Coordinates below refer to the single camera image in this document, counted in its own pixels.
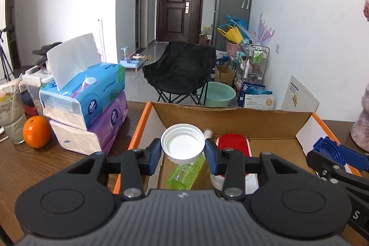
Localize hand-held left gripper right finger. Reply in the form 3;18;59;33
204;138;310;202

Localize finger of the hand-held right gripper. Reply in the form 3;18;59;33
306;150;362;187

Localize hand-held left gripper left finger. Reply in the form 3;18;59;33
65;138;162;200

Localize blue measuring cups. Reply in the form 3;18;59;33
314;136;369;172

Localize white jar lid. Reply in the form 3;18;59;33
161;123;206;167

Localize red and white lint brush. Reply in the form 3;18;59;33
210;133;260;195

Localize green spray bottle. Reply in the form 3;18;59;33
167;128;214;191

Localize red cardboard box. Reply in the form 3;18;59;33
113;101;362;195

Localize pink ribbed vase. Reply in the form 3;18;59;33
350;87;369;153

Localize purple tissue pack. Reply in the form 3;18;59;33
50;90;129;156

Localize green wash basin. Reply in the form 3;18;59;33
199;82;237;107

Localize white paper board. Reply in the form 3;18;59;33
281;76;320;113

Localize blue and white bags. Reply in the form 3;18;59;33
238;81;274;110

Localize brown cardboard carton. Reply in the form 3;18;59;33
215;64;235;86

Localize blue tissue pack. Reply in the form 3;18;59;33
39;33;126;131

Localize black folding chair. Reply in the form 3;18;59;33
142;41;217;105

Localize blue pet feeder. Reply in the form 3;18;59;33
119;46;145;71

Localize pink bucket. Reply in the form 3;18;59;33
225;40;243;58

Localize orange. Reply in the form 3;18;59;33
22;116;52;148

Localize yellow and blue dustpans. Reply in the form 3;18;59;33
217;15;250;45

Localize purple clothes hangers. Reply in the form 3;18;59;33
249;13;275;46

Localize clear plastic food container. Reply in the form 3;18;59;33
22;66;55;117

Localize clear glass cup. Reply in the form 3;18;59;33
0;84;27;145

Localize black plastic stand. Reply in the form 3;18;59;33
32;41;63;65

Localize dark brown door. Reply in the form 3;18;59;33
156;0;206;45

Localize grey refrigerator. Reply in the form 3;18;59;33
212;0;256;47

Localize black tripod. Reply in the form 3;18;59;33
0;28;15;82

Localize wire storage rack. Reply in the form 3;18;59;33
234;44;270;91

